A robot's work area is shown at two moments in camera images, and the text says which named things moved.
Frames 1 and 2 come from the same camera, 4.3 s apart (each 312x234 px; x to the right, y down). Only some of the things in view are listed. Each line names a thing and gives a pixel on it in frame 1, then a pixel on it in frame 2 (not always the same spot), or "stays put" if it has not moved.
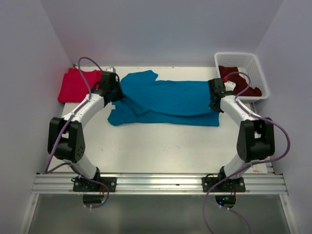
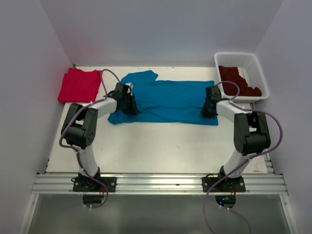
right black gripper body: [214, 107] to [204, 111]
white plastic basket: [249, 69] stays put
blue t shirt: [147, 102] stays put
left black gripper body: [117, 94] to [128, 107]
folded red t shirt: [73, 88] stays put
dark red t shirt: [241, 83] stays put
